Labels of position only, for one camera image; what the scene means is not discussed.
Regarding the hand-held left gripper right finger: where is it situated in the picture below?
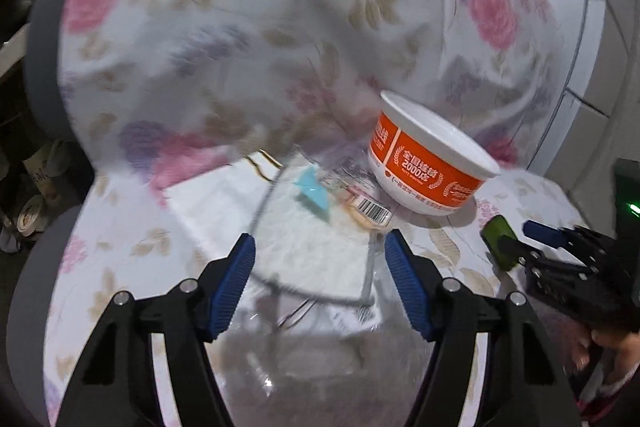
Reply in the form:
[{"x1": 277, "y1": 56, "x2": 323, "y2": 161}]
[{"x1": 384, "y1": 229, "x2": 583, "y2": 427}]

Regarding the small patterned bowl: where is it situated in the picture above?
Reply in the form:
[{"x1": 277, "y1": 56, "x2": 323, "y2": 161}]
[{"x1": 17, "y1": 194, "x2": 48, "y2": 235}]

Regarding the light blue plastic scrap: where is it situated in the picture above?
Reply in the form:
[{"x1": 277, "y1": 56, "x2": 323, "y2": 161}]
[{"x1": 295, "y1": 167, "x2": 332, "y2": 224}]

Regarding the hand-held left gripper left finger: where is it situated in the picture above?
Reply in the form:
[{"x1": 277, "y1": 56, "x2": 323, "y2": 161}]
[{"x1": 55, "y1": 233, "x2": 257, "y2": 427}]

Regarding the clear plastic tray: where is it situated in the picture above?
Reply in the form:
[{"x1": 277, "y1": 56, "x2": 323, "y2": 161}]
[{"x1": 210, "y1": 147, "x2": 451, "y2": 427}]

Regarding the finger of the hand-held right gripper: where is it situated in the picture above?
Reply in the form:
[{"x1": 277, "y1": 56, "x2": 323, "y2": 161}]
[
  {"x1": 500, "y1": 234, "x2": 548, "y2": 275},
  {"x1": 522, "y1": 219, "x2": 601, "y2": 258}
]

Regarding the person's right hand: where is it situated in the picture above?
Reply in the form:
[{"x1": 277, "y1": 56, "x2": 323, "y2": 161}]
[{"x1": 567, "y1": 324, "x2": 640, "y2": 378}]

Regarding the orange and white bowl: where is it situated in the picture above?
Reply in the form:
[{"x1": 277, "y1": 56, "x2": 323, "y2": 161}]
[{"x1": 367, "y1": 90, "x2": 501, "y2": 218}]

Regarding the green plastic bottle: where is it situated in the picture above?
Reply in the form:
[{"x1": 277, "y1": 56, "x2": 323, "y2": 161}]
[{"x1": 480, "y1": 215, "x2": 521, "y2": 272}]

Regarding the white refrigerator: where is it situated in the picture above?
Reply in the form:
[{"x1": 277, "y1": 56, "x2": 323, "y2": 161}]
[{"x1": 525, "y1": 0, "x2": 640, "y2": 178}]

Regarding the floral printed cloth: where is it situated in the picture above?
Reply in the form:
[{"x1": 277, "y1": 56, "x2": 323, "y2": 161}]
[{"x1": 42, "y1": 0, "x2": 591, "y2": 427}]

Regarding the grey office chair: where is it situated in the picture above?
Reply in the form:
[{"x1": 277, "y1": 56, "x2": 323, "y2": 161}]
[{"x1": 5, "y1": 0, "x2": 101, "y2": 427}]

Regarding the barcode label wrapper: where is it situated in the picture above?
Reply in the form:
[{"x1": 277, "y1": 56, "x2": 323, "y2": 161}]
[{"x1": 340, "y1": 187, "x2": 396, "y2": 230}]

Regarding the white paper wrapper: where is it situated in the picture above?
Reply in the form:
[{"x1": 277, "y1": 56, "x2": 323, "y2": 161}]
[{"x1": 167, "y1": 152, "x2": 381, "y2": 328}]

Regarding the white label bottle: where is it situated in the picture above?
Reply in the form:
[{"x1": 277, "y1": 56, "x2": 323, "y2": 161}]
[{"x1": 22, "y1": 142, "x2": 66, "y2": 192}]

